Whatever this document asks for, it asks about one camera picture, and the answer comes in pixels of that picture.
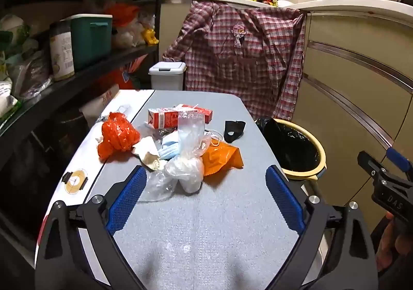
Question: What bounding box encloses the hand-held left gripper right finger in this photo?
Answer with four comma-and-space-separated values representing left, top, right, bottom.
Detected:
265, 164, 379, 290

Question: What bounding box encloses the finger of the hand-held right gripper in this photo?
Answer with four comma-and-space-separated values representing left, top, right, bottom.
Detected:
386, 147, 413, 181
357, 150, 389, 181

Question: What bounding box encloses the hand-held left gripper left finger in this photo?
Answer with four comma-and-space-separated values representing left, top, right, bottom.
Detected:
34, 166, 149, 290

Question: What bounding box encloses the yellow trash can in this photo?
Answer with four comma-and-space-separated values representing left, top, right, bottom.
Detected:
255, 117, 327, 181

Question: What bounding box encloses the white tissue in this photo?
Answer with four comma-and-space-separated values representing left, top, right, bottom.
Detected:
132, 136, 166, 171

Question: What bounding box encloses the blue face mask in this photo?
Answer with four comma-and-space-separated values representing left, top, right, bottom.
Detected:
157, 130, 225, 161

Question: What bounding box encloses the orange plastic bag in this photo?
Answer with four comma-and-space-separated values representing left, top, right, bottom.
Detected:
97, 112, 142, 160
106, 3, 140, 29

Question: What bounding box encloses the orange wrapper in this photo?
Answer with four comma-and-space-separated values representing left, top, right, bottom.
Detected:
203, 143, 244, 185

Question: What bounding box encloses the black cloth mask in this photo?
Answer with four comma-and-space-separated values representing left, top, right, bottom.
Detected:
224, 120, 246, 143

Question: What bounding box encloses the red white carton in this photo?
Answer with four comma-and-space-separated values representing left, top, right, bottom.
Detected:
148, 108, 213, 129

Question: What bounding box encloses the clear plastic bag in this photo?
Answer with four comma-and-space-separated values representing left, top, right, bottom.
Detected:
139, 110, 213, 203

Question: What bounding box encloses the person's right hand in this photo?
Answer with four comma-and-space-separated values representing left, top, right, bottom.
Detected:
376, 213, 413, 274

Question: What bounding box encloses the beige kitchen cabinet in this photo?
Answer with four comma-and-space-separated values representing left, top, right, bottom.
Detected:
290, 0, 413, 232

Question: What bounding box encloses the orange printed bag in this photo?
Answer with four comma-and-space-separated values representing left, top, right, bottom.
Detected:
106, 54, 149, 91

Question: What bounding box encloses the white lidded bin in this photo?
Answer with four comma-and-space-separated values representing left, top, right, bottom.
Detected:
148, 62, 187, 91

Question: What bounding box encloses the red plaid shirt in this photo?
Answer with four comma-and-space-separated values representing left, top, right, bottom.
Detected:
163, 0, 307, 121

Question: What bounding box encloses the black metal shelf rack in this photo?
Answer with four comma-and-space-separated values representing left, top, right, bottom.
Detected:
0, 0, 168, 265

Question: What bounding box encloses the dark plastic food packet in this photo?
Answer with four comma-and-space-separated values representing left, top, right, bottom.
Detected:
13, 51, 53, 99

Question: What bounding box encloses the labelled food canister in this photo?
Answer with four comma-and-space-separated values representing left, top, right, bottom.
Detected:
49, 21, 75, 82

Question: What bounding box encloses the white plastic bags bundle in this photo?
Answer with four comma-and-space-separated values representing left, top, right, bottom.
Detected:
113, 24, 146, 49

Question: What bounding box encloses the green cooler box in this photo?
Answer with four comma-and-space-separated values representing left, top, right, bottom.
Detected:
69, 13, 113, 69

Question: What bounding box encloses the yellow plastic toy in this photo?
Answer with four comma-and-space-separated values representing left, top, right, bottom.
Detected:
142, 29, 160, 45

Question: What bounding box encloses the orange plastic bag on shelf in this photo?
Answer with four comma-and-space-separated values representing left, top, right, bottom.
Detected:
106, 3, 140, 29

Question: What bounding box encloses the green white food package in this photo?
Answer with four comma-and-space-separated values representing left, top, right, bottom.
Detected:
0, 14, 34, 63

